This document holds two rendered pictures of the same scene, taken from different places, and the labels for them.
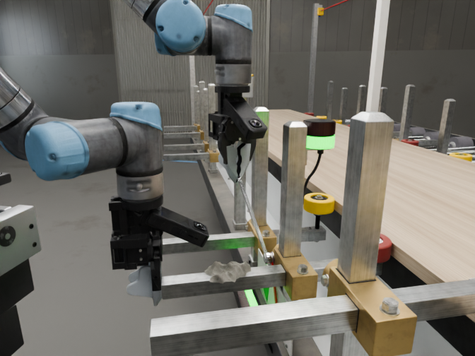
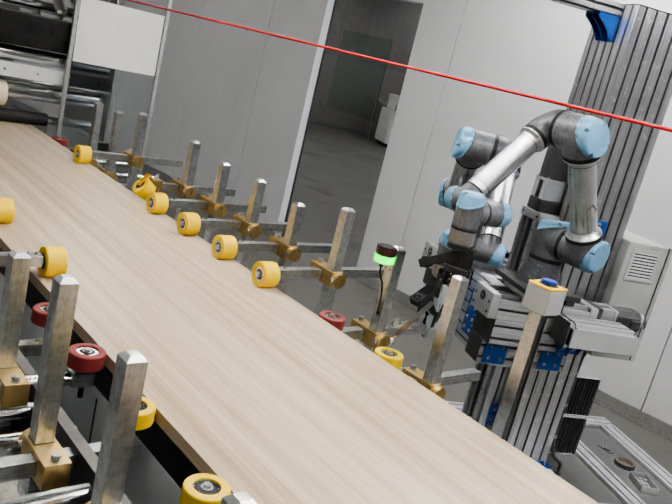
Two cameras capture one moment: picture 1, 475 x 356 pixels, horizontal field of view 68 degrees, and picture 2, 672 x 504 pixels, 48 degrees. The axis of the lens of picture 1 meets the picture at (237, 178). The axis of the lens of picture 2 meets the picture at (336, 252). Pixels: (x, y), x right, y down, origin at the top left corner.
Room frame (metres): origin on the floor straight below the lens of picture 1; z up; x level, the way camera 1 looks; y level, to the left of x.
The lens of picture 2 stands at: (2.42, -1.39, 1.63)
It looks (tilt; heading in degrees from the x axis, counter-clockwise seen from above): 14 degrees down; 148
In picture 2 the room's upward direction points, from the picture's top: 14 degrees clockwise
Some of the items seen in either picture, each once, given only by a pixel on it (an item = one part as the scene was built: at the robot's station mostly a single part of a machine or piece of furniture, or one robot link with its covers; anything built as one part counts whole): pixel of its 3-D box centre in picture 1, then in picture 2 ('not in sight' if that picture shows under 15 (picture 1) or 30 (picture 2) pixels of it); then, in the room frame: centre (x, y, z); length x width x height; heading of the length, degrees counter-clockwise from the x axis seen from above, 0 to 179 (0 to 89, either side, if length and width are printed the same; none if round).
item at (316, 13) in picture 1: (314, 70); not in sight; (3.38, -0.70, 1.25); 0.09 x 0.08 x 1.10; 11
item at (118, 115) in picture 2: not in sight; (111, 159); (-1.31, -0.49, 0.89); 0.03 x 0.03 x 0.48; 11
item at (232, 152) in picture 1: (225, 162); not in sight; (0.78, 0.03, 1.03); 0.06 x 0.03 x 0.09; 32
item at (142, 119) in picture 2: not in sight; (134, 163); (-1.06, -0.44, 0.93); 0.03 x 0.03 x 0.48; 11
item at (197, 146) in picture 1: (201, 146); not in sight; (2.08, 0.22, 0.80); 0.43 x 0.03 x 0.04; 101
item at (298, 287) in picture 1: (293, 268); (369, 334); (0.63, -0.11, 0.85); 0.13 x 0.06 x 0.05; 11
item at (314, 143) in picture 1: (318, 140); (384, 258); (0.66, -0.15, 1.10); 0.06 x 0.06 x 0.02
